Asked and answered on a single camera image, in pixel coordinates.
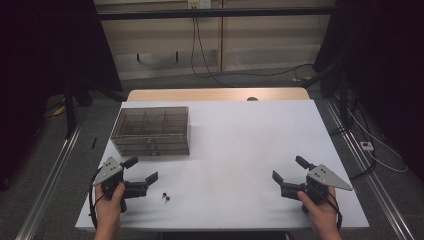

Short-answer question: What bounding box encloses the aluminium floor rail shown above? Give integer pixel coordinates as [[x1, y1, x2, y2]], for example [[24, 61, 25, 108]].
[[14, 123, 84, 240], [324, 99, 416, 240]]

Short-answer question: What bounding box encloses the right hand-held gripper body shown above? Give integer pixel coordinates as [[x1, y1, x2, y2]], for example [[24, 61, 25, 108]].
[[280, 163, 354, 214]]

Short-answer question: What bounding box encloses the black frame bar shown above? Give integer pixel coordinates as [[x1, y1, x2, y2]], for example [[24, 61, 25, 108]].
[[96, 6, 336, 21]]

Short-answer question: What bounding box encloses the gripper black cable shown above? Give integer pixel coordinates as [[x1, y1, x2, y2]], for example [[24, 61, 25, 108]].
[[87, 168, 105, 232], [324, 191, 344, 232]]

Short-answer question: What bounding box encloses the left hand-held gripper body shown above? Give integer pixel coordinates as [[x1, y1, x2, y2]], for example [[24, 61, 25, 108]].
[[92, 156, 149, 214]]

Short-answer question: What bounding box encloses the smoky transparent drawer cabinet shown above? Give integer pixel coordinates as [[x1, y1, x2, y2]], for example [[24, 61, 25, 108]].
[[110, 106, 191, 158]]

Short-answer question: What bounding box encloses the black floor cable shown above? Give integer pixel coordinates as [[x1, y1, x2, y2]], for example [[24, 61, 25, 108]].
[[328, 109, 378, 181]]

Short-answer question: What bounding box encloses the black curtain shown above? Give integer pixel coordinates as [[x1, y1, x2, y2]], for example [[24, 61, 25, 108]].
[[0, 0, 123, 192], [312, 0, 424, 183]]

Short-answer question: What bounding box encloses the white wall socket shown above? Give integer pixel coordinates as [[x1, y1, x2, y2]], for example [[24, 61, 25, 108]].
[[187, 0, 212, 10]]

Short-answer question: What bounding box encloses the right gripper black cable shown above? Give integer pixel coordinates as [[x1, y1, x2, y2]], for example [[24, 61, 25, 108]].
[[324, 191, 344, 232]]

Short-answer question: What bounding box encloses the person's right hand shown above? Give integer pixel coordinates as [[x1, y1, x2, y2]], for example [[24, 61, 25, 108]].
[[296, 186, 340, 233]]

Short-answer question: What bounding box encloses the person's left hand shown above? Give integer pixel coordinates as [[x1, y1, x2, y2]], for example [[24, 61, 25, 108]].
[[94, 183, 127, 232]]

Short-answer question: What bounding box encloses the black power cable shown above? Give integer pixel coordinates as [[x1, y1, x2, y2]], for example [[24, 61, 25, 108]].
[[190, 8, 316, 88], [194, 8, 234, 88]]

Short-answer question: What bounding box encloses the wooden table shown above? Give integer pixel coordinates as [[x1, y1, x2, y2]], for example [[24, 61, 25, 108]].
[[126, 87, 311, 103]]

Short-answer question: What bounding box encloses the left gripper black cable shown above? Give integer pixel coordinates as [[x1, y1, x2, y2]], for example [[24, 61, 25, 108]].
[[87, 168, 105, 232]]

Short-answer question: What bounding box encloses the black metal stand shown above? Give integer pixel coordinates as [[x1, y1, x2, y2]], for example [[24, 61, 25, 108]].
[[62, 79, 95, 140]]

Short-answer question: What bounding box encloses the white cable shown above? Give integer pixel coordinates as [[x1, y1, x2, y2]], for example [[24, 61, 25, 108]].
[[346, 108, 409, 174]]

